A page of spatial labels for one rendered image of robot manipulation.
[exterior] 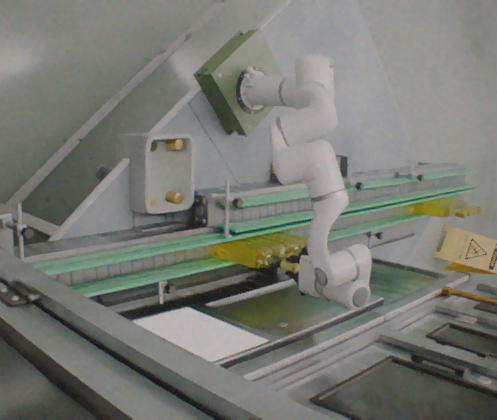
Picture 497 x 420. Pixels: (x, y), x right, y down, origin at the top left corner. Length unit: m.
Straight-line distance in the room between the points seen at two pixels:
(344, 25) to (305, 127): 1.10
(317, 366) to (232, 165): 0.86
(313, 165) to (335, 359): 0.47
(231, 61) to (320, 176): 0.65
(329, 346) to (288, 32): 1.18
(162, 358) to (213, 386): 0.07
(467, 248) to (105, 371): 4.62
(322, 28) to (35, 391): 2.01
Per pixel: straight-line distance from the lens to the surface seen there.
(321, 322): 1.55
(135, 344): 0.54
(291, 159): 1.34
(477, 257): 5.00
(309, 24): 2.28
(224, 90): 1.83
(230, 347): 1.39
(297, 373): 1.34
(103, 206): 1.71
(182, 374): 0.48
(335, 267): 1.33
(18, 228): 1.35
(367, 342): 1.55
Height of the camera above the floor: 2.19
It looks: 44 degrees down
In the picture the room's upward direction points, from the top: 102 degrees clockwise
